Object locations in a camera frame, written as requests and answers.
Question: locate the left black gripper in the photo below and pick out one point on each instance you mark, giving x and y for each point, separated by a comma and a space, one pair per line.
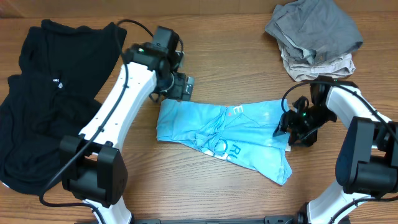
178, 91

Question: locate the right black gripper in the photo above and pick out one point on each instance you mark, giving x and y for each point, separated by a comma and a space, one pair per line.
309, 139

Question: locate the light blue t-shirt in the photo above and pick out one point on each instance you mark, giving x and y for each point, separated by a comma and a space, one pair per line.
241, 134

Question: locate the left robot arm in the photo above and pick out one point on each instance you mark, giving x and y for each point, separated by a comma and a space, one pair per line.
94, 170

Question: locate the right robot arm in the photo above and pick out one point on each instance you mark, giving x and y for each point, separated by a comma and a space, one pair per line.
366, 167

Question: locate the folded beige garment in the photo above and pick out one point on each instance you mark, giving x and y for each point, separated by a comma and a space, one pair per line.
340, 67

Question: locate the folded grey garment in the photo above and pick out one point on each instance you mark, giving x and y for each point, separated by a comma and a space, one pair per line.
314, 31

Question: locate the black t-shirt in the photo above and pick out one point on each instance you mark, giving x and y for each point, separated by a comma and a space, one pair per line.
62, 71

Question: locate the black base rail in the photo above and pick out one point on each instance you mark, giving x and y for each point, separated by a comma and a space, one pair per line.
214, 221

